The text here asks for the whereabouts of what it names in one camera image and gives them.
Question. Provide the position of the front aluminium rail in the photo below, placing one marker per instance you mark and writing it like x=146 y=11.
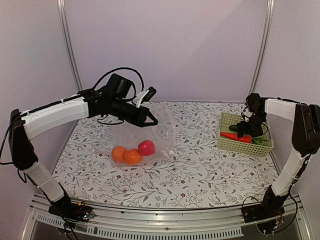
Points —
x=117 y=222

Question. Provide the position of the aluminium frame post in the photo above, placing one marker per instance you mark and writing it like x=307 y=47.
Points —
x=270 y=5
x=61 y=6

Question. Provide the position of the right aluminium frame post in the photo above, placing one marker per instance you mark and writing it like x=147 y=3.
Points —
x=270 y=5

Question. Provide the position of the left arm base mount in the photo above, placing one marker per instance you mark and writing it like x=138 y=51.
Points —
x=73 y=212

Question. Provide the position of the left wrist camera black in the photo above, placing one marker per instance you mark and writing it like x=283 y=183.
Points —
x=144 y=96

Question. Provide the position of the orange tangerine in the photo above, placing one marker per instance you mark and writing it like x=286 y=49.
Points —
x=117 y=154
x=132 y=157

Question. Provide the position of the green cucumber toy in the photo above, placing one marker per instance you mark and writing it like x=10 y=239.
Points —
x=234 y=128

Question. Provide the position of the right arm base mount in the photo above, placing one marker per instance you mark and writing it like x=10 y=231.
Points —
x=262 y=210

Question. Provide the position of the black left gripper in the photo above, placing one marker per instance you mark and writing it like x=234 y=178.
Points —
x=139 y=120

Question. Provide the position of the orange tangerine front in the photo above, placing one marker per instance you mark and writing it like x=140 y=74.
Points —
x=117 y=154

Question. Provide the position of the red strawberry toy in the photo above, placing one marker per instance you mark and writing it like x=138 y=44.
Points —
x=146 y=148

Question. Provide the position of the clear zip top bag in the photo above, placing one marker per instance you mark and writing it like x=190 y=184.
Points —
x=137 y=146

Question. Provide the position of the red carrot toy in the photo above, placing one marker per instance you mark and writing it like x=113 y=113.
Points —
x=234 y=137

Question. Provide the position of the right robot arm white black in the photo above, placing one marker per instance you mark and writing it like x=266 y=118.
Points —
x=301 y=137

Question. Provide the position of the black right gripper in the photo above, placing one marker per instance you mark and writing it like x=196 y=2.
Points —
x=241 y=131

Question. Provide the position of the left aluminium frame post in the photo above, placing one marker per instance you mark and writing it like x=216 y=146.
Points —
x=61 y=6

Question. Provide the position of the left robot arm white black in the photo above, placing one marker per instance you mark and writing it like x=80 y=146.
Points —
x=109 y=100

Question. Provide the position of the floral pattern table mat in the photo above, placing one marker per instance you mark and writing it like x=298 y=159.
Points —
x=199 y=175

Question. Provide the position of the green leafy vegetable toy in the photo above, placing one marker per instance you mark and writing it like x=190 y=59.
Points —
x=261 y=141

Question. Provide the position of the beige perforated plastic basket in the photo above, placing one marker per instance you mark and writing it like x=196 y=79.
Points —
x=227 y=119

